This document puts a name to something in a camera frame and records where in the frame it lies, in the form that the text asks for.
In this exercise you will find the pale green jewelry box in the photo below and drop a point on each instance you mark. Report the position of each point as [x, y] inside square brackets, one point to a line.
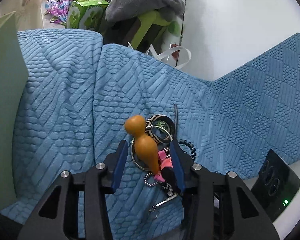
[13, 77]

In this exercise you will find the blue quilted right seat cushion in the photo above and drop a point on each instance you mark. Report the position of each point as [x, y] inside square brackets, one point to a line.
[232, 122]

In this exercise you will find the white shopping bag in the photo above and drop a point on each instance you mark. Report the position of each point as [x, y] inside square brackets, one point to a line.
[164, 56]

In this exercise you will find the green cardboard box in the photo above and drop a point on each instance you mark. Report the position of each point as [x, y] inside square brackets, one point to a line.
[86, 14]

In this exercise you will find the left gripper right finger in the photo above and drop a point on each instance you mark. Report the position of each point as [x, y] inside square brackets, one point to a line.
[217, 205]

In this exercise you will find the purple floral cloth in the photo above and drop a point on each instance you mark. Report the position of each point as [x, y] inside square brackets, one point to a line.
[58, 10]

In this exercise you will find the orange wooden gourd pendant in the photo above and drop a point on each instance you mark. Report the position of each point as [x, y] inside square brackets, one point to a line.
[145, 147]

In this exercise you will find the black white patterned bangle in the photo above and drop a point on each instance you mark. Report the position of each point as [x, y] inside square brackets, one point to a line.
[160, 128]

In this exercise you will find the black electronic device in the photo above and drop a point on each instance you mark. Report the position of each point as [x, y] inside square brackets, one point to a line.
[276, 186]

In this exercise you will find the blue quilted left seat cushion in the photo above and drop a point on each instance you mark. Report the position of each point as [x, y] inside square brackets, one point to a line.
[53, 128]

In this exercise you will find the blue quilted seat cushion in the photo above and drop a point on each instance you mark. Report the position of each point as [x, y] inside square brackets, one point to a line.
[53, 128]
[232, 122]

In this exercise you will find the pink charm trinket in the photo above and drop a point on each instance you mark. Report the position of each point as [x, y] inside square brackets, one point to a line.
[164, 161]

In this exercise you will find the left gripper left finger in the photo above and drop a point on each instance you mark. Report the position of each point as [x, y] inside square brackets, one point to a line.
[56, 214]

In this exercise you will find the lime green plastic stool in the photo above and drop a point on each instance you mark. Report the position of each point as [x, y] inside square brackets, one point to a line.
[146, 29]

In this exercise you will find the cream lace covered table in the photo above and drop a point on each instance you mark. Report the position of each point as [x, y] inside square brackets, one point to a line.
[28, 13]

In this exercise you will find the grey fleece blanket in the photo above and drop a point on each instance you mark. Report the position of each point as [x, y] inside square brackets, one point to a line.
[120, 10]

